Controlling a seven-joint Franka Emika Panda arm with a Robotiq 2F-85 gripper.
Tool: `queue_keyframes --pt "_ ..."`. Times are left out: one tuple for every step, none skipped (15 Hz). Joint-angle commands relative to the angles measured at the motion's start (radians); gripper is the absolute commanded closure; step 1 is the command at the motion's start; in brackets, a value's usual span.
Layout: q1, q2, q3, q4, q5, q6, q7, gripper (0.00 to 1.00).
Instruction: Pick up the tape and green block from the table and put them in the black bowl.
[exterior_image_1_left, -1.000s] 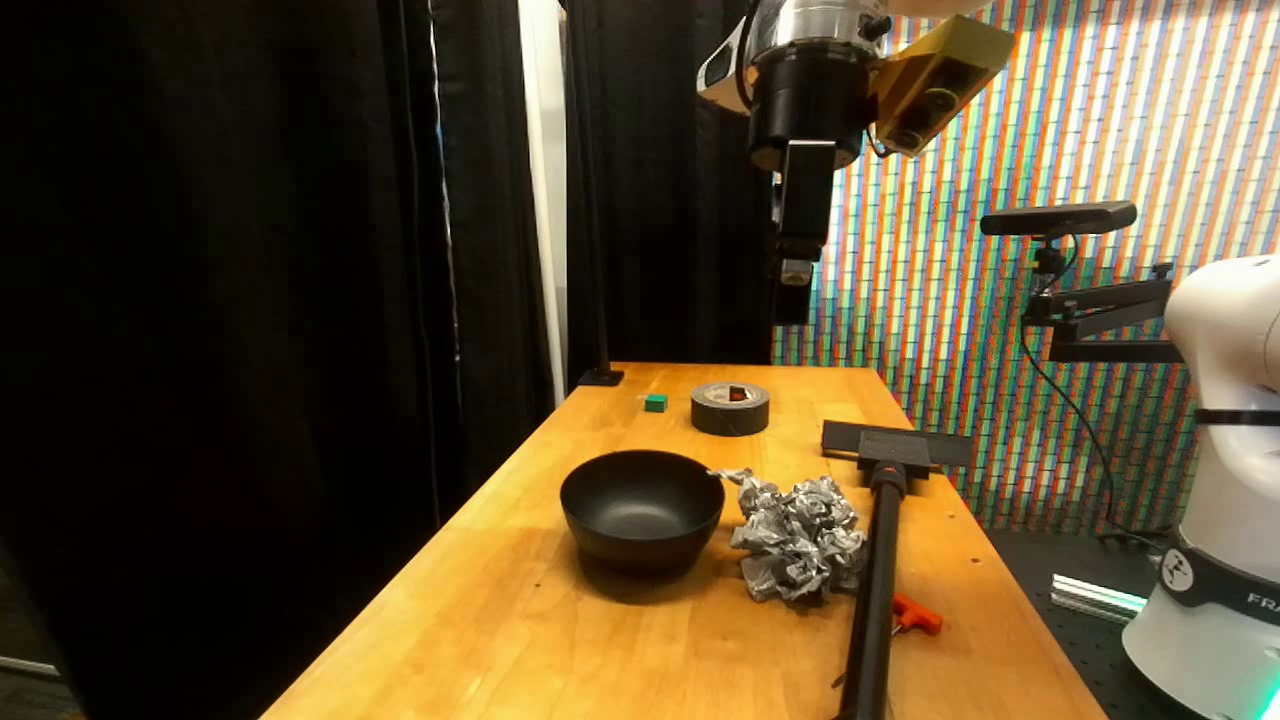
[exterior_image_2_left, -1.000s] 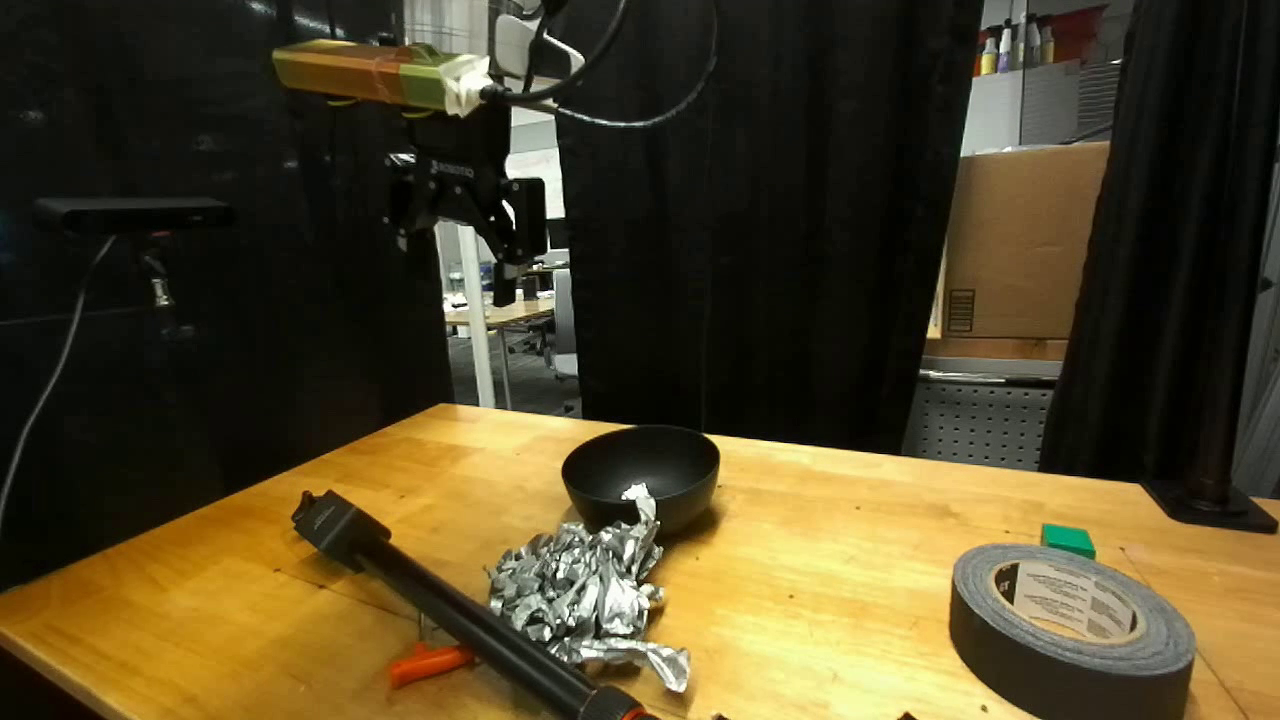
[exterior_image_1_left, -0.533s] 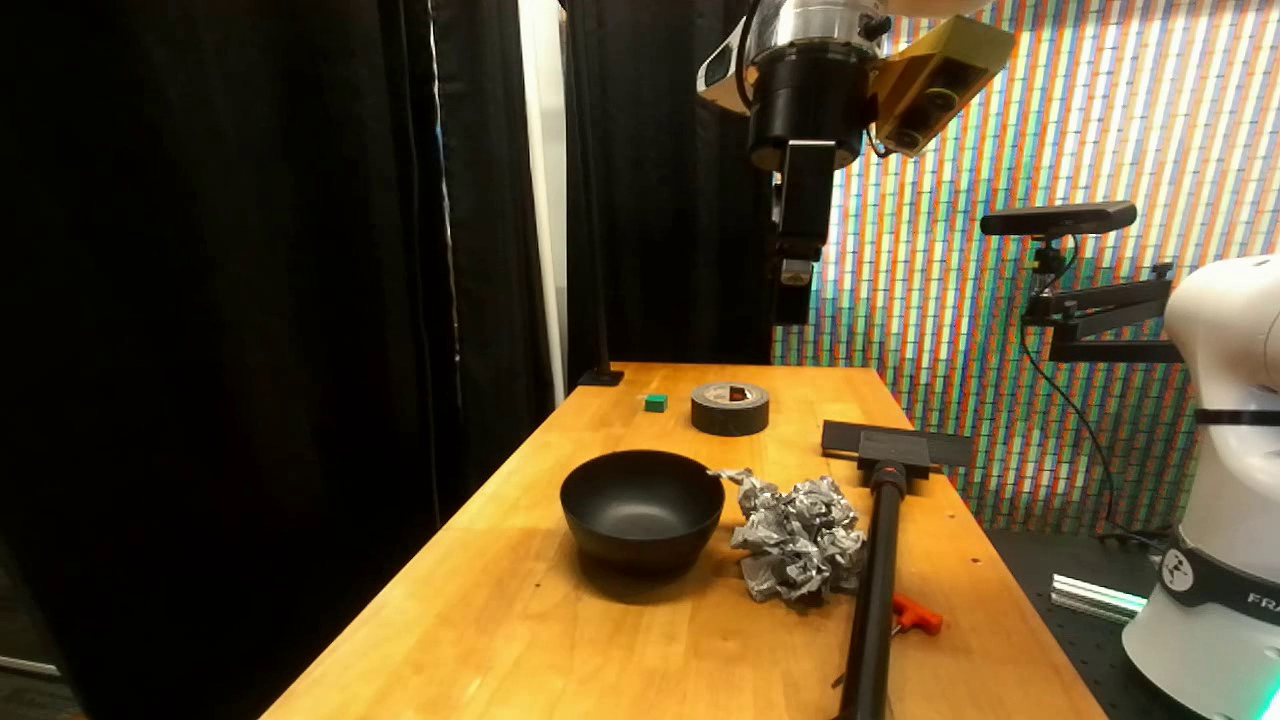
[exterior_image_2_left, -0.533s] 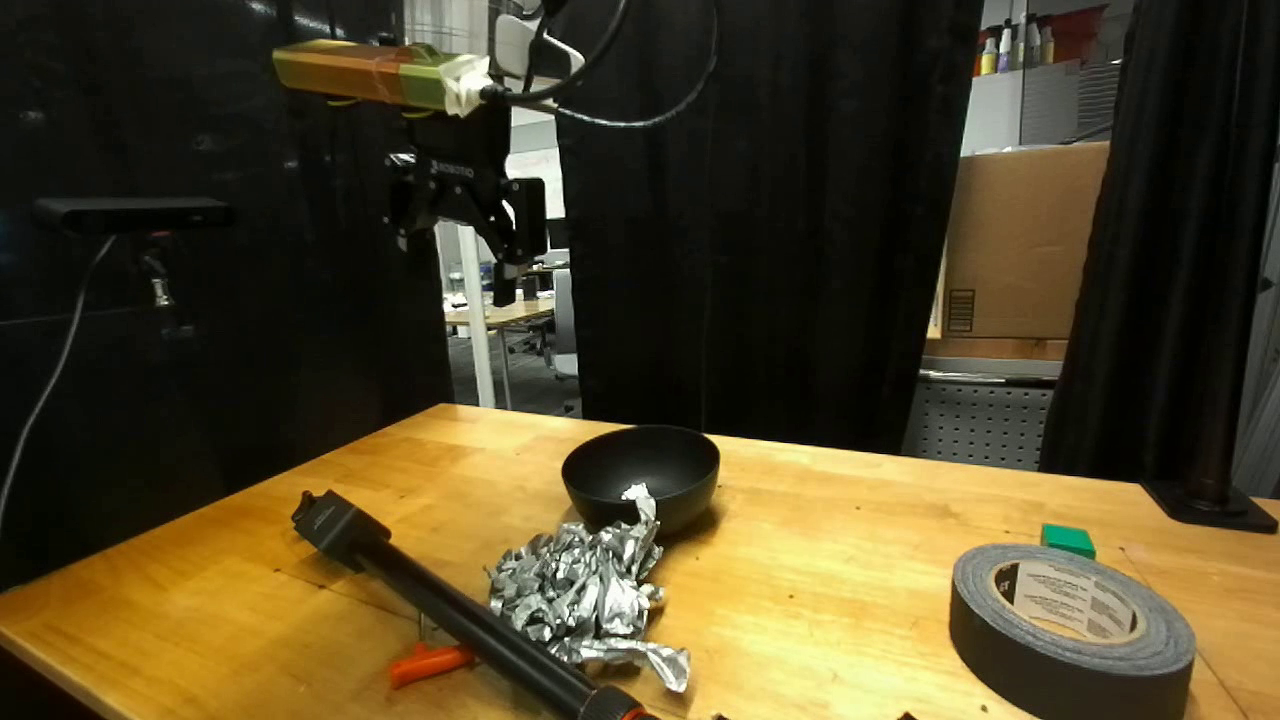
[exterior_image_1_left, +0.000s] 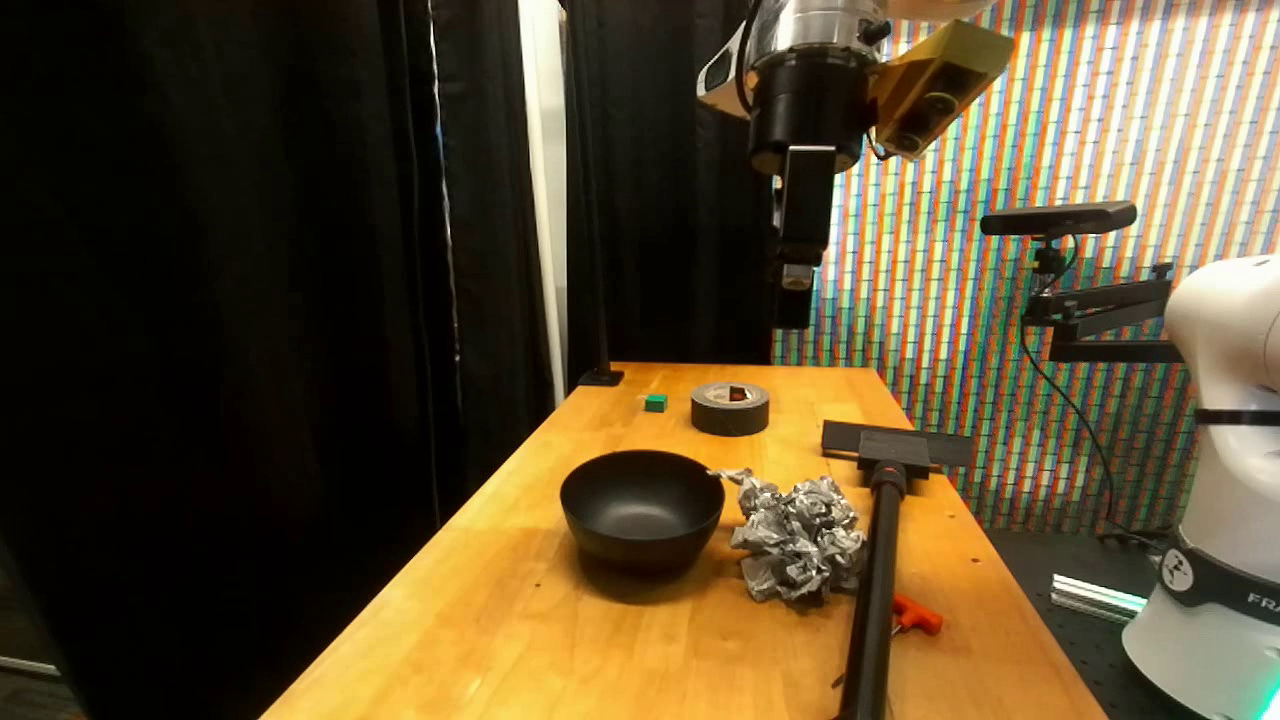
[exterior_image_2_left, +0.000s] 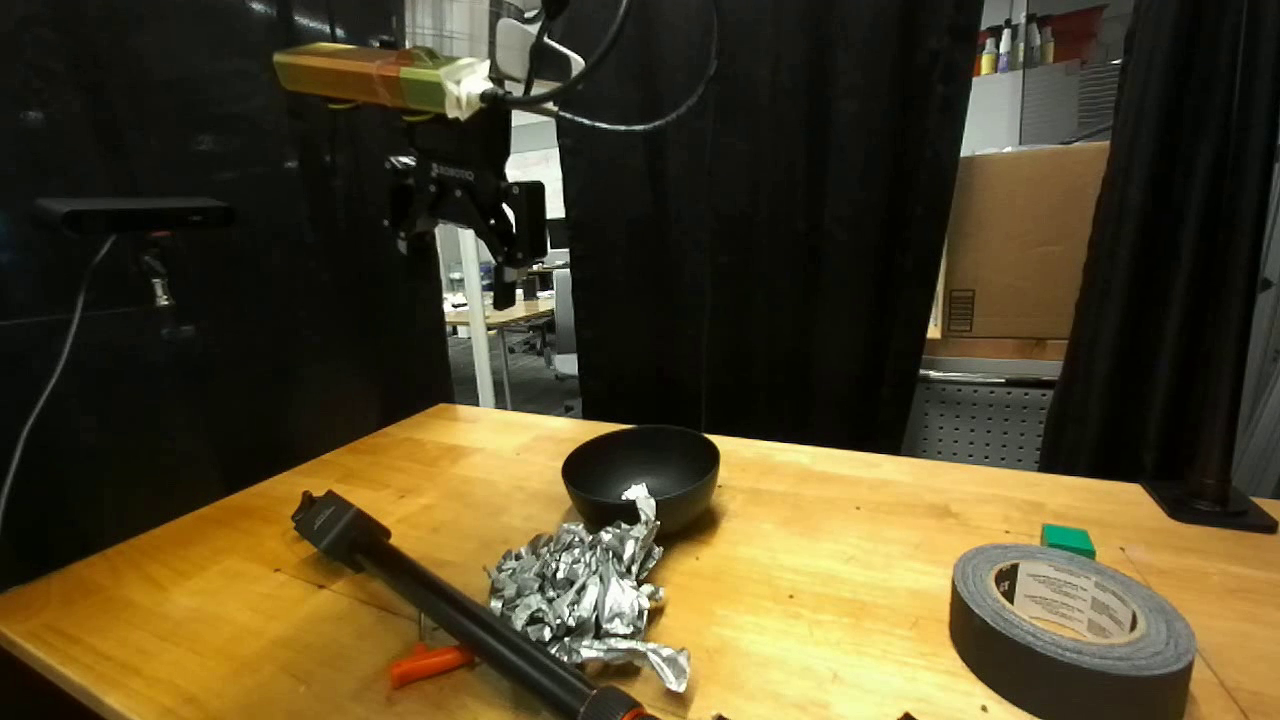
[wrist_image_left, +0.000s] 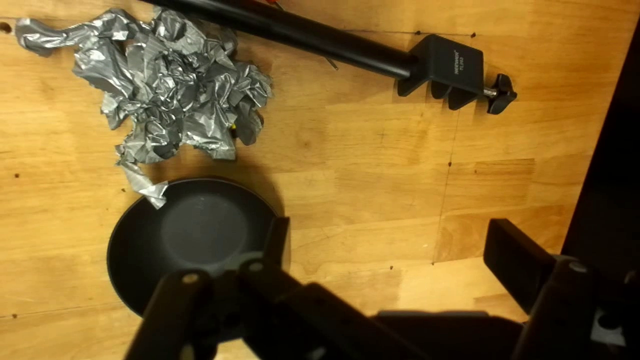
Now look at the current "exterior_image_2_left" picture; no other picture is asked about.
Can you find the brown cardboard box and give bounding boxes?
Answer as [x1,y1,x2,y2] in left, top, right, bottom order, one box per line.
[932,136,1112,346]

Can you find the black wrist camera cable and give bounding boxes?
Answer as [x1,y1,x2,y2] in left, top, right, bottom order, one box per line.
[512,0,723,138]

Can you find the white camera cable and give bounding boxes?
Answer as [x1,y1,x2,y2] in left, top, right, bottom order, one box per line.
[0,230,120,531]

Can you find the background wooden desk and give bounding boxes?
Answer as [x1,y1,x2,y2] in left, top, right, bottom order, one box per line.
[441,293,562,413]

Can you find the red box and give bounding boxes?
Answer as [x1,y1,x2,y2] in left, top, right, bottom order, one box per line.
[1053,5,1112,67]

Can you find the grey perforated panel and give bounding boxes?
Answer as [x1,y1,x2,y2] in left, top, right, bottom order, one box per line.
[898,374,1061,472]

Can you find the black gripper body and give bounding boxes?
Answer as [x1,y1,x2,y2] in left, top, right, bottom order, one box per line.
[402,109,515,230]

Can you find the crumpled silver foil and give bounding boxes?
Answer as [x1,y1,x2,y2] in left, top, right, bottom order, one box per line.
[485,480,694,699]

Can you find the black stand base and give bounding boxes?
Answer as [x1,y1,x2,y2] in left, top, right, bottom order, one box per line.
[1145,477,1280,537]

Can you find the glossy black wall panel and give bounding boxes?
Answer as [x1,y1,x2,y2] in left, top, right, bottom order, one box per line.
[0,0,456,593]

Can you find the black tool with red handle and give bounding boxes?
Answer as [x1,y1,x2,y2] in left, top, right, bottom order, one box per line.
[287,488,658,720]

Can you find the black bowl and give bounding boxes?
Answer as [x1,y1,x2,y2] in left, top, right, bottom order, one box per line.
[558,425,723,540]

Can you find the small orange tool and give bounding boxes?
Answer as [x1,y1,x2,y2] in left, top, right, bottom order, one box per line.
[384,642,478,690]

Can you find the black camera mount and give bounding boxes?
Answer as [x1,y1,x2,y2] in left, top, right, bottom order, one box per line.
[131,230,191,344]

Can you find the grey gaffer tape roll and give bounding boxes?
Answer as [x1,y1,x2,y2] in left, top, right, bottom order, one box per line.
[946,540,1198,720]

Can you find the small green block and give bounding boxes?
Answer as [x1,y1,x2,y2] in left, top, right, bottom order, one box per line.
[1041,521,1098,562]

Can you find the yellow green taped wrist camera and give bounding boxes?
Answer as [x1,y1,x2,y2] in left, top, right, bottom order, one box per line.
[273,40,505,126]

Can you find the black stereo camera bar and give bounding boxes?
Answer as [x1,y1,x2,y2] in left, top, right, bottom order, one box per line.
[30,192,233,239]

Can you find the white shelf unit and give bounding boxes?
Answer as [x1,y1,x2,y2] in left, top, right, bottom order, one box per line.
[957,0,1115,155]

